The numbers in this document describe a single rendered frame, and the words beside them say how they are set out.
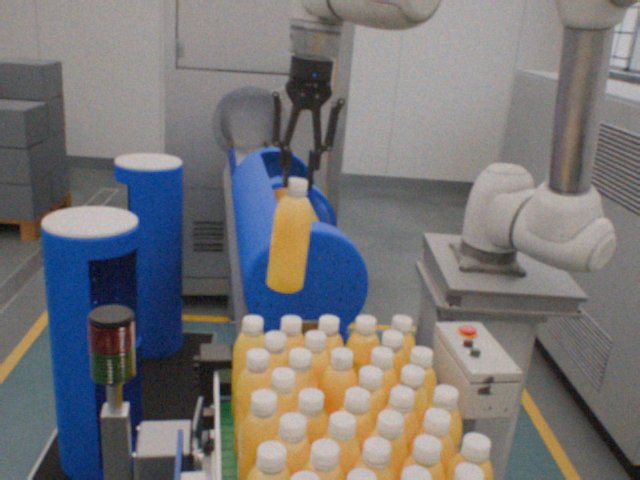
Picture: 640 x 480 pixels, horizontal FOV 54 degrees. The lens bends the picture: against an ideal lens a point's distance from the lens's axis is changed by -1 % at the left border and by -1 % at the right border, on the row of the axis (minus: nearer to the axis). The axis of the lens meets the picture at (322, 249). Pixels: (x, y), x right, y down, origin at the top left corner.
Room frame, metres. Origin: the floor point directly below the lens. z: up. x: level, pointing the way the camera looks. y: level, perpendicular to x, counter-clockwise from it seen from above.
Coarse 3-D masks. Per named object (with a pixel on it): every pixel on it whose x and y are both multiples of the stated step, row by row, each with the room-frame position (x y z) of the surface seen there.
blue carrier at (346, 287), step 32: (256, 160) 2.02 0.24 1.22; (256, 192) 1.69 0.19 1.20; (320, 192) 1.74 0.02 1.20; (256, 224) 1.46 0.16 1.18; (320, 224) 1.36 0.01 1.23; (256, 256) 1.30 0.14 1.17; (320, 256) 1.32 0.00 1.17; (352, 256) 1.33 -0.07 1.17; (256, 288) 1.29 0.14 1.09; (320, 288) 1.32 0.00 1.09; (352, 288) 1.33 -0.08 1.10; (352, 320) 1.33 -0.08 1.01
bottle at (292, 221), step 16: (288, 192) 1.14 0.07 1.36; (304, 192) 1.15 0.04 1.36; (288, 208) 1.12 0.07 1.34; (304, 208) 1.13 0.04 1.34; (272, 224) 1.15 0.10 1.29; (288, 224) 1.12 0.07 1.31; (304, 224) 1.12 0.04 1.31; (272, 240) 1.14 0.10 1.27; (288, 240) 1.12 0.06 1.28; (304, 240) 1.13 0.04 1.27; (272, 256) 1.13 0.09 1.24; (288, 256) 1.12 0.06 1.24; (304, 256) 1.13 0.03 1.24; (272, 272) 1.13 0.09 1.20; (288, 272) 1.12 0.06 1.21; (304, 272) 1.15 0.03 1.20; (272, 288) 1.12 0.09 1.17; (288, 288) 1.12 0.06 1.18
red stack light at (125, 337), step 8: (88, 328) 0.78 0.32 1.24; (96, 328) 0.77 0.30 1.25; (120, 328) 0.78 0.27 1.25; (128, 328) 0.78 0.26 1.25; (96, 336) 0.77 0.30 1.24; (104, 336) 0.77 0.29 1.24; (112, 336) 0.77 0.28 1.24; (120, 336) 0.77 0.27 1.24; (128, 336) 0.78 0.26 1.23; (96, 344) 0.77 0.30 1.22; (104, 344) 0.77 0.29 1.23; (112, 344) 0.77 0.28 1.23; (120, 344) 0.77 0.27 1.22; (128, 344) 0.78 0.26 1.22; (96, 352) 0.77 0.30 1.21; (104, 352) 0.77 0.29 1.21; (112, 352) 0.77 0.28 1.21; (120, 352) 0.77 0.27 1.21
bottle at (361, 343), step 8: (352, 336) 1.13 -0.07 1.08; (360, 336) 1.12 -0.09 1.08; (368, 336) 1.13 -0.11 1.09; (376, 336) 1.14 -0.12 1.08; (352, 344) 1.12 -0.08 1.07; (360, 344) 1.11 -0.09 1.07; (368, 344) 1.11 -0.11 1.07; (376, 344) 1.12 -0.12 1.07; (360, 352) 1.11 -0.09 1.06; (368, 352) 1.11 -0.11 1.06; (360, 360) 1.11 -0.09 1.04; (368, 360) 1.11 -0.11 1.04; (360, 368) 1.10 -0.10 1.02
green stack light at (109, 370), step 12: (132, 348) 0.79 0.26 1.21; (96, 360) 0.77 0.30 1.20; (108, 360) 0.77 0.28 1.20; (120, 360) 0.77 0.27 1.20; (132, 360) 0.79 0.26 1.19; (96, 372) 0.77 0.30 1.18; (108, 372) 0.77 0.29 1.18; (120, 372) 0.77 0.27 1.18; (132, 372) 0.79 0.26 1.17; (108, 384) 0.77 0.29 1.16; (120, 384) 0.77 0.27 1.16
